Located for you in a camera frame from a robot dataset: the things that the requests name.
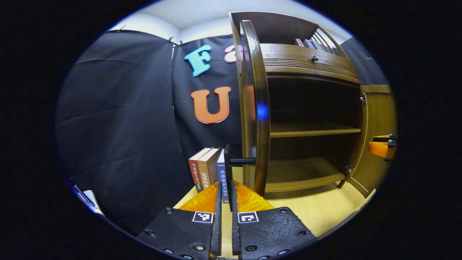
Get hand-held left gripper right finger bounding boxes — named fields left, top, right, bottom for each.
left=231, top=181, right=317, bottom=260

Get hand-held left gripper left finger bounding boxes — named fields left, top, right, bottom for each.
left=137, top=181, right=222, bottom=260

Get wooden cabinet door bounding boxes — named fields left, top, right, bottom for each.
left=224, top=20, right=271, bottom=213
left=347, top=85, right=397, bottom=198

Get wooden double-door shoe cabinet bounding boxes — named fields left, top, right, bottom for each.
left=229, top=11, right=397, bottom=201

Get blue book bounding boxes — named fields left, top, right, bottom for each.
left=217, top=150, right=231, bottom=204

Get tan book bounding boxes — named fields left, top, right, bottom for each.
left=198, top=148, right=221, bottom=189

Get red book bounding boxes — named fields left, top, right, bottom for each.
left=188, top=147, right=212, bottom=192

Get wooden drawer with black knob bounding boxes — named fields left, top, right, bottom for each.
left=238, top=43, right=361, bottom=85

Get black backdrop cloth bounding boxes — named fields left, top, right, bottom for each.
left=56, top=30, right=388, bottom=237

